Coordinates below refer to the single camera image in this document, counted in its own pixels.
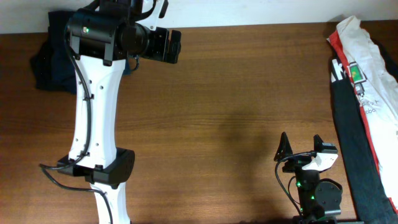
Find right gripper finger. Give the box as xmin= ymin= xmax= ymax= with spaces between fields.
xmin=274 ymin=132 xmax=293 ymax=162
xmin=313 ymin=134 xmax=324 ymax=152

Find navy blue shorts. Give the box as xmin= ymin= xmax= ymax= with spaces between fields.
xmin=46 ymin=11 xmax=133 ymax=95

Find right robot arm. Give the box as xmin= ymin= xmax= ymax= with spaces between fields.
xmin=274 ymin=132 xmax=343 ymax=224

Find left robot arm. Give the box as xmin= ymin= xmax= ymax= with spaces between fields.
xmin=56 ymin=0 xmax=181 ymax=223

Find dark grey garment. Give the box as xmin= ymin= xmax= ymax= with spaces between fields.
xmin=330 ymin=49 xmax=397 ymax=224

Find white and red shirt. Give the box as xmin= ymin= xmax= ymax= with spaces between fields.
xmin=327 ymin=16 xmax=397 ymax=214

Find folded black garment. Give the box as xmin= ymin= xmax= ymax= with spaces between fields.
xmin=29 ymin=40 xmax=57 ymax=91

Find right black cable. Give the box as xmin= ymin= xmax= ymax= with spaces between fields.
xmin=274 ymin=151 xmax=318 ymax=217

